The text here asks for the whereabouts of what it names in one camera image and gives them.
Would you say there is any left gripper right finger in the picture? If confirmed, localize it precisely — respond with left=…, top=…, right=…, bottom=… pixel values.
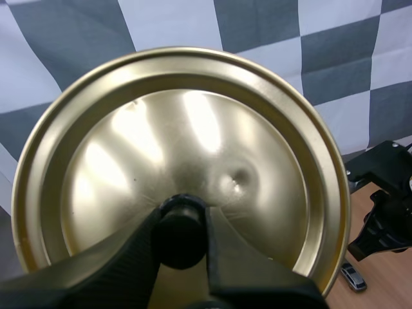
left=201, top=205, right=326, bottom=309

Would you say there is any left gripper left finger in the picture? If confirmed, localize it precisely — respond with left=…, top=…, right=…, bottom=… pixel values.
left=0, top=205, right=164, bottom=309

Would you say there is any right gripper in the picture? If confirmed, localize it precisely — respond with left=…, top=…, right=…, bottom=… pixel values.
left=348, top=189, right=412, bottom=261

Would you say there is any gold lid with black knob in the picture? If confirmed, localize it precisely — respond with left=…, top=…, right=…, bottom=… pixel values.
left=11, top=46, right=351, bottom=309

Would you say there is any small grey toy car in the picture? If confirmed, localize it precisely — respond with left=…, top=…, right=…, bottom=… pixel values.
left=340, top=263, right=368, bottom=294

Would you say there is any checked cloth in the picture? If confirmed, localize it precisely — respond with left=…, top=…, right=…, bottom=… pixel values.
left=0, top=0, right=412, bottom=281

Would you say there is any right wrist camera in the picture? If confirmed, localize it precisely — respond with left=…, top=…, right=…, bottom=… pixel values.
left=345, top=140, right=412, bottom=194

